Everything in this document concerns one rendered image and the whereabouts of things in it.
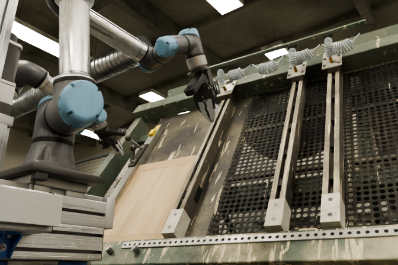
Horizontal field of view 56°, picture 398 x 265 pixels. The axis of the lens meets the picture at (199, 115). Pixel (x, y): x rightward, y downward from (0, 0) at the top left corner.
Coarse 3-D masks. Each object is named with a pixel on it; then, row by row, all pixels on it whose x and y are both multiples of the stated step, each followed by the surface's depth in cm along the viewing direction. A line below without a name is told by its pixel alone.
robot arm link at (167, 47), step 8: (160, 40) 131; (168, 40) 130; (176, 40) 132; (184, 40) 135; (160, 48) 132; (168, 48) 130; (176, 48) 132; (184, 48) 135; (160, 56) 133; (168, 56) 133
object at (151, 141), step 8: (160, 128) 240; (152, 136) 234; (152, 144) 229; (144, 152) 221; (144, 160) 219; (128, 168) 213; (136, 168) 212; (128, 176) 205; (120, 184) 201; (112, 192) 198; (120, 192) 196
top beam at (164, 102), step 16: (368, 48) 193; (384, 48) 189; (288, 64) 219; (320, 64) 204; (352, 64) 199; (368, 64) 197; (240, 80) 230; (256, 80) 222; (272, 80) 219; (288, 80) 216; (176, 96) 255; (192, 96) 243; (240, 96) 232; (144, 112) 263; (160, 112) 259; (176, 112) 254
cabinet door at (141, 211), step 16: (176, 160) 200; (192, 160) 193; (144, 176) 202; (160, 176) 195; (176, 176) 188; (128, 192) 195; (144, 192) 189; (160, 192) 183; (176, 192) 176; (128, 208) 183; (144, 208) 177; (160, 208) 172; (128, 224) 172; (144, 224) 167; (160, 224) 162; (112, 240) 167; (128, 240) 162
